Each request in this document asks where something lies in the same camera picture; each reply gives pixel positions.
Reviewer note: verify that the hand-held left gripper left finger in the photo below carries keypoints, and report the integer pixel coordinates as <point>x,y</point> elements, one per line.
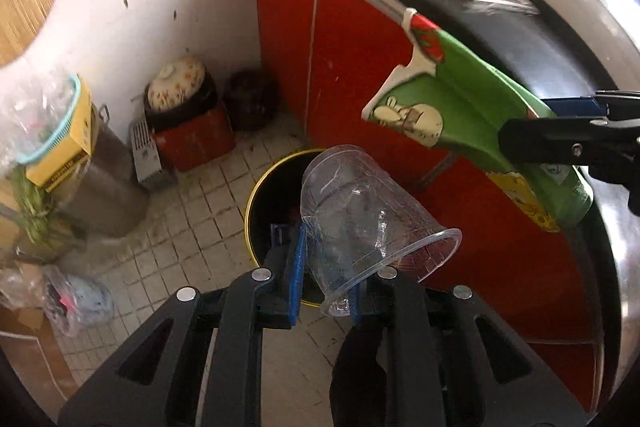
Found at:
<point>296,277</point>

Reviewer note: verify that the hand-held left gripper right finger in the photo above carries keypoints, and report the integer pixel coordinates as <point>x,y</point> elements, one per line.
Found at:
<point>400,307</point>

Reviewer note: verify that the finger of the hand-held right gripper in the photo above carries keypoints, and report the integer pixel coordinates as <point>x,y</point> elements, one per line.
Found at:
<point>575,106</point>
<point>550,142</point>

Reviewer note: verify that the black bin yellow rim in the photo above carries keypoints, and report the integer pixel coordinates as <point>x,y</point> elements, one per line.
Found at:
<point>272,207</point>

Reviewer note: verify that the clear plastic cup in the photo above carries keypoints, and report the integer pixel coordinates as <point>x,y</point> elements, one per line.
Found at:
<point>360,217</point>

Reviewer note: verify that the green cartoon snack wrapper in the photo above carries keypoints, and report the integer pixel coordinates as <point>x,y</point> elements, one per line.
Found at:
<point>460,97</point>

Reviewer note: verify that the red box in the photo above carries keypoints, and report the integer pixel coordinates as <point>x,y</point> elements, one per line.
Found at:
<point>195,142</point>

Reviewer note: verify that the dark brown clay pot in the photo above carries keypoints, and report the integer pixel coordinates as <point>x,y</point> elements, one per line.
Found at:
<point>251,99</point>

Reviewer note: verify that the small grey metal rack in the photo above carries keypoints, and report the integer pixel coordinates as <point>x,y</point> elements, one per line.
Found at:
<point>146,154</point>

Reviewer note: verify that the large steel pot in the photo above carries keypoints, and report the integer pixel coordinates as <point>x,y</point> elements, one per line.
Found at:
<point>107,187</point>

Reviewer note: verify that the plastic bag blue cloth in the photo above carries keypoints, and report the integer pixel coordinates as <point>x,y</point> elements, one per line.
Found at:
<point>80,299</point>

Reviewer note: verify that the black pot floral lid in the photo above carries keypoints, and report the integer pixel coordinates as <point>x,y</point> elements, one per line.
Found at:
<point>177,84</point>

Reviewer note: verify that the narrow red cabinet door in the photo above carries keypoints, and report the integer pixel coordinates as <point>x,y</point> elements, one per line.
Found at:
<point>285,32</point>

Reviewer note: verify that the yellow cardboard box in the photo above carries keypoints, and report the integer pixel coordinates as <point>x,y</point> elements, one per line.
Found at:
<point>67,147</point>

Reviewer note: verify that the green leafy vegetables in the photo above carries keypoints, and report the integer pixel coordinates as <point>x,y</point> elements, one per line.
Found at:
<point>35,207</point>

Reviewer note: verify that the brown cardboard box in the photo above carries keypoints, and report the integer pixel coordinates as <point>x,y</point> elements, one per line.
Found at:
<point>25,357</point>

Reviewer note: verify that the clear bag teal basket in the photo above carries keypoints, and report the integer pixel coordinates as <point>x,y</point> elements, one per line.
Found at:
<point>35,117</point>

